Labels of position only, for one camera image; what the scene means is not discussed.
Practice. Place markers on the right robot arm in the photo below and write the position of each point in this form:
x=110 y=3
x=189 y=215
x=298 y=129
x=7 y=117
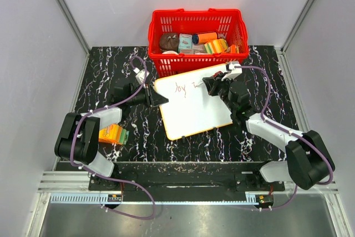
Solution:
x=308 y=161

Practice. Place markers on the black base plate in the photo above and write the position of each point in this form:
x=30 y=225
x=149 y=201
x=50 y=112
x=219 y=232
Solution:
x=231 y=175

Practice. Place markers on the red whiteboard marker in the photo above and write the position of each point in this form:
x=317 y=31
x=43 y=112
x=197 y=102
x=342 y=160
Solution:
x=209 y=81

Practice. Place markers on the yellow orange snack box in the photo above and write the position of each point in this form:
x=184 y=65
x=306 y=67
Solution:
x=216 y=46

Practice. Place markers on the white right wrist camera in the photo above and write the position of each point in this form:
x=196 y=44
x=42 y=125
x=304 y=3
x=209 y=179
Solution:
x=233 y=70

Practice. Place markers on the teal small box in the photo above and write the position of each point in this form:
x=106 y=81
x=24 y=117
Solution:
x=185 y=41

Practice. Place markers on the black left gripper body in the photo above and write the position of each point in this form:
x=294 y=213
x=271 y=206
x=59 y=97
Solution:
x=145 y=96

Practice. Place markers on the yellow framed whiteboard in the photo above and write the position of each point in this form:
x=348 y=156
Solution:
x=190 y=110

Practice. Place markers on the blue capped yellow bottle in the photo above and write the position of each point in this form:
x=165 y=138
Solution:
x=203 y=38

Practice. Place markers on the red plastic basket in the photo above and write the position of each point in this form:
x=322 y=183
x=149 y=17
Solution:
x=227 y=23

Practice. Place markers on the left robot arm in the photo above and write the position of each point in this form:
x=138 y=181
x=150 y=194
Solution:
x=78 y=139

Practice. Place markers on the orange green snack box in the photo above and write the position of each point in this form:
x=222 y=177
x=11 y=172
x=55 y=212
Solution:
x=114 y=134

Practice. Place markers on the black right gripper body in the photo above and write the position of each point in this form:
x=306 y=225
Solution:
x=221 y=88

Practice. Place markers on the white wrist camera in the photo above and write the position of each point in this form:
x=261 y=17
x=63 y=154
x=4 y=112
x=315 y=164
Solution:
x=233 y=70
x=141 y=75

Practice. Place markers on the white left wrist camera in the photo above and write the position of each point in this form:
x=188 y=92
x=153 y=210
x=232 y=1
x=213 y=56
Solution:
x=141 y=75

